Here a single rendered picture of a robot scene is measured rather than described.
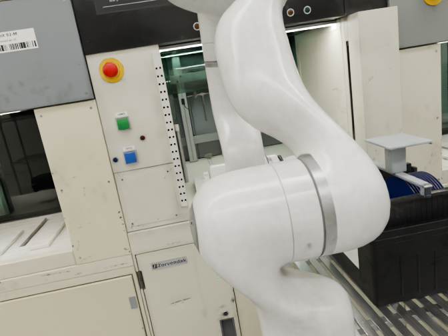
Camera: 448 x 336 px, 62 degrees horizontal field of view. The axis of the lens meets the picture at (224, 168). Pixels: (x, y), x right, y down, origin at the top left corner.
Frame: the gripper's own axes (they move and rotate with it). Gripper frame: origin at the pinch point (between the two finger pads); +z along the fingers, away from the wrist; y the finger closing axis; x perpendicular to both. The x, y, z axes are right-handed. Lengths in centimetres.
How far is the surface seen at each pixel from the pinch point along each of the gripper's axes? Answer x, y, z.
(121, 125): 14, -27, -53
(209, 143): -10, -119, -25
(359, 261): -22.3, 7.1, -1.5
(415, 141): 2.6, 4.9, 14.3
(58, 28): 42, -26, -64
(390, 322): -30.1, 18.6, -1.1
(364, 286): -27.7, 8.5, -1.5
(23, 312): -37, -27, -94
